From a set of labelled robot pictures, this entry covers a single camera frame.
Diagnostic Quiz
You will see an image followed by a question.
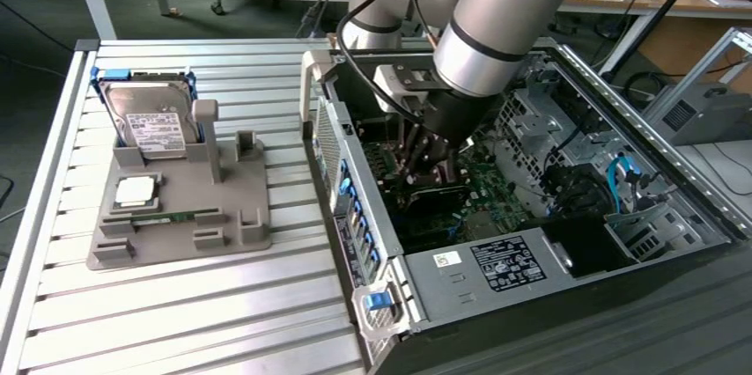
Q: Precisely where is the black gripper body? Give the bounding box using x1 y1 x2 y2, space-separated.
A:
417 87 502 150

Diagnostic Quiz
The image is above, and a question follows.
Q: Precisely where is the green motherboard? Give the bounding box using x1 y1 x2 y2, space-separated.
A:
361 139 531 253

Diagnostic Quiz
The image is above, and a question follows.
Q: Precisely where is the perforated metal disk bay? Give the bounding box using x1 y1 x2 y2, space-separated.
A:
496 62 607 176

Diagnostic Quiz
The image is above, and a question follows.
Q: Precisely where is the silver chipset heatsink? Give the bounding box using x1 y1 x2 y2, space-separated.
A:
466 210 510 238

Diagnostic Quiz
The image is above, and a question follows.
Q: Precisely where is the open grey PC case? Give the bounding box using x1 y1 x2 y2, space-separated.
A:
298 38 746 375

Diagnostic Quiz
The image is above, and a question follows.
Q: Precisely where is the grey power supply unit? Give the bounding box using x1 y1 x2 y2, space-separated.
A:
402 216 641 332

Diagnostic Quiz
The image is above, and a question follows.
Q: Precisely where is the grey computer tower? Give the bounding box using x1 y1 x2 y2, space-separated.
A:
643 82 752 147

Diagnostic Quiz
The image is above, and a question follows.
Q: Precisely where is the green RAM stick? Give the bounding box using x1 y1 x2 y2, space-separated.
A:
130 211 199 224

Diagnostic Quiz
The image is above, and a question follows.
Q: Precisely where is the silver hard disk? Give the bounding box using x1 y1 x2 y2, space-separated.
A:
96 79 195 160

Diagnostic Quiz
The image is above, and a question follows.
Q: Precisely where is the grey parts rack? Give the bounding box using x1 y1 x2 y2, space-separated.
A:
86 99 275 271

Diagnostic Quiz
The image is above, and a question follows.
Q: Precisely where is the silver CPU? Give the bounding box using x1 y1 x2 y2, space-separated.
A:
114 176 162 211

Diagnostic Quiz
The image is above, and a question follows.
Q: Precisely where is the blue disk caddy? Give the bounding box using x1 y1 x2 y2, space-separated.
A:
91 66 207 150

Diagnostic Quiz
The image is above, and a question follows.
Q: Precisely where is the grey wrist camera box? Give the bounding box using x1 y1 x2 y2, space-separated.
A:
373 64 454 114

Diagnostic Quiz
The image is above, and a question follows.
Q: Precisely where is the black wire bundle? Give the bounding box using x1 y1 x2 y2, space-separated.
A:
540 148 619 220

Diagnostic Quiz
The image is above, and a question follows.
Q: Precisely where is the black camera cable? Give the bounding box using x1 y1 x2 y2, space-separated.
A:
337 0 440 128

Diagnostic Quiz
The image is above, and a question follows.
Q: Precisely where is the blue wire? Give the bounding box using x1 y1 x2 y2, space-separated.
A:
608 152 641 217

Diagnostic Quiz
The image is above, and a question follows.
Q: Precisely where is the coiled black cable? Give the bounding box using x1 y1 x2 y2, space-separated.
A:
620 70 669 106

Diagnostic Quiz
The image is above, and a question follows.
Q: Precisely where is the grey metal disk bay bracket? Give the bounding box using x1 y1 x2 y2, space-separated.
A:
604 202 709 261

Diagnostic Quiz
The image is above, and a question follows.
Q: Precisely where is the aluminium profile frame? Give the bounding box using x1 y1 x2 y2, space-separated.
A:
675 26 752 85

